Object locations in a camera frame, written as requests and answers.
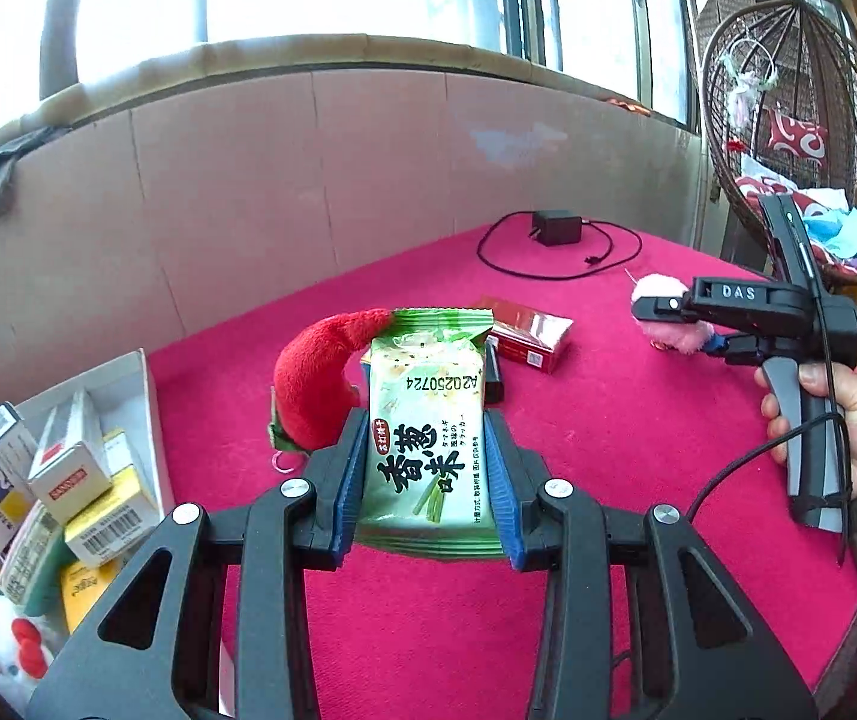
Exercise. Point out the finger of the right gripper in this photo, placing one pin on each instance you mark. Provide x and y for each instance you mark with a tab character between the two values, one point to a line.
716	345

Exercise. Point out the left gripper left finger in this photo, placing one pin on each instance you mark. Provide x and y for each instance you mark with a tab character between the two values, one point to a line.
150	647

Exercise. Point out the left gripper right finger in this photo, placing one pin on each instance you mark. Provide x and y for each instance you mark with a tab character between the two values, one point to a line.
641	619

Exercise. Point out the pink fluffy plush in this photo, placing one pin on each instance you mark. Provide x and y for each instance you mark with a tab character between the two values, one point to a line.
657	310

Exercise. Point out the yellow white Merck box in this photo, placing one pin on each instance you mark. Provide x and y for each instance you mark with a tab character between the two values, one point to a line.
121	517

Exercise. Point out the red cigarette box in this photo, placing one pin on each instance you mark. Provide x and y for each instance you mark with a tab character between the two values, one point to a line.
526	335

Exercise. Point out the long white red box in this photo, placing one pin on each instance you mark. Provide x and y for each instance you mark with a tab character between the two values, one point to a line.
30	572

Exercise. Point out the white red blue medicine box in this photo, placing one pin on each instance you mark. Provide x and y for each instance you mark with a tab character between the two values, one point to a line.
69	470

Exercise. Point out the red chili plush keychain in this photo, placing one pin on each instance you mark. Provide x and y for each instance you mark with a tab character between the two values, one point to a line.
311	395

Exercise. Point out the green snack packet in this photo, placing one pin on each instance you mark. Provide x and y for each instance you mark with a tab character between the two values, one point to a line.
426	490

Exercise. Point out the person right hand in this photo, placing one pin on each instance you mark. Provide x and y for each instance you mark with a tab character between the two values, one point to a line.
814	380

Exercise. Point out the blue cloth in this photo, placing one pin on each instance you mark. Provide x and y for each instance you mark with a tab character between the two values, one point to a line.
834	230

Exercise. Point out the yellow green box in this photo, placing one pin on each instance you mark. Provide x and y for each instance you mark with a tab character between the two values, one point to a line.
82	586

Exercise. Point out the black power adapter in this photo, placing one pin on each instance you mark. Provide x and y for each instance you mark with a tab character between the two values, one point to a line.
556	227

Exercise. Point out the white plush toy red bow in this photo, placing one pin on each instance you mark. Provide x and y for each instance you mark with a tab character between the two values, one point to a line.
28	646

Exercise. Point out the wicker hanging chair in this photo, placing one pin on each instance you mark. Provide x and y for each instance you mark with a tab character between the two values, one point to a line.
779	97

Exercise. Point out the white cardboard tray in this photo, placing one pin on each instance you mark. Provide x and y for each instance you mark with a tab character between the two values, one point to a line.
123	393

